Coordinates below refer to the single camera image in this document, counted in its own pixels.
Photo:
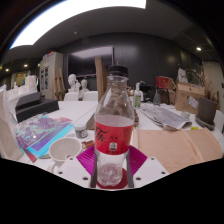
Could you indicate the grey newspaper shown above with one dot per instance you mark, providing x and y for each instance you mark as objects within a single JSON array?
[{"x": 163, "y": 116}]

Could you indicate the white canvas bag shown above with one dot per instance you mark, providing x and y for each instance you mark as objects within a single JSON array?
[{"x": 10, "y": 133}]

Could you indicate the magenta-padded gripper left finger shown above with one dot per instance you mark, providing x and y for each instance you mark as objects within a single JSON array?
[{"x": 73, "y": 170}]

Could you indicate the brown cardboard box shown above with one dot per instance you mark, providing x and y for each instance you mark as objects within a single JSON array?
[{"x": 188, "y": 96}]

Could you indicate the white plastic chair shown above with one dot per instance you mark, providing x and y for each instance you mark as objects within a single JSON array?
[
  {"x": 219, "y": 121},
  {"x": 71, "y": 96},
  {"x": 90, "y": 96}
]

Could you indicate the long ceiling light panel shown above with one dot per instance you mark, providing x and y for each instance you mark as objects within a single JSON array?
[{"x": 66, "y": 16}]

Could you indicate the white ceramic mug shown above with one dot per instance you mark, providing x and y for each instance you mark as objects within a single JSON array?
[{"x": 65, "y": 150}]

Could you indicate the clear red-label drink bottle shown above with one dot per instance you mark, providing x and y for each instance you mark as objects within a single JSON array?
[{"x": 113, "y": 133}]

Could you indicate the plastic-wrapped white statue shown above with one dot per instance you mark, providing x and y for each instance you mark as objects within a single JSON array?
[{"x": 182, "y": 76}]

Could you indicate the green-label spray bottle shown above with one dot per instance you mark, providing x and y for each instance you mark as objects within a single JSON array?
[{"x": 137, "y": 98}]

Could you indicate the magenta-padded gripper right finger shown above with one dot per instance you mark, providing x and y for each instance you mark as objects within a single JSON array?
[{"x": 150, "y": 170}]

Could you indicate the black flat box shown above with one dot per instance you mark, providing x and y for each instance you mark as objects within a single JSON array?
[{"x": 36, "y": 106}]

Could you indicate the small red tube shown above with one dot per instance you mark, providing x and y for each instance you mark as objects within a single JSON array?
[{"x": 88, "y": 144}]

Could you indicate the white plaster bust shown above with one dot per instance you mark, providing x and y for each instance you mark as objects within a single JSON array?
[
  {"x": 84, "y": 89},
  {"x": 73, "y": 83}
]

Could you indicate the small paint jar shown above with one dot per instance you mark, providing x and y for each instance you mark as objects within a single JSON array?
[{"x": 80, "y": 130}]

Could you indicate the small white cup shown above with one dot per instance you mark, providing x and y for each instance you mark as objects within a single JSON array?
[{"x": 185, "y": 115}]

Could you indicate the colourful iridescent art print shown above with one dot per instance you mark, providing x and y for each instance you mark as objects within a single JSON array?
[{"x": 40, "y": 133}]

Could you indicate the red box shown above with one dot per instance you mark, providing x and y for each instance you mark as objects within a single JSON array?
[{"x": 164, "y": 82}]

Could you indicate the dried plant in grey pot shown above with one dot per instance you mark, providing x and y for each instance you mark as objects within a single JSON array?
[{"x": 206, "y": 111}]

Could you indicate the black wall screen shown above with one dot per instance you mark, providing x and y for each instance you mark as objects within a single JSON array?
[{"x": 88, "y": 63}]

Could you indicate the wooden easel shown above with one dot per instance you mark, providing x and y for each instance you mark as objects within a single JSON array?
[{"x": 59, "y": 85}]

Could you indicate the recessed ceiling spotlight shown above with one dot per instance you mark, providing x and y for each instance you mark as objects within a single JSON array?
[{"x": 198, "y": 48}]

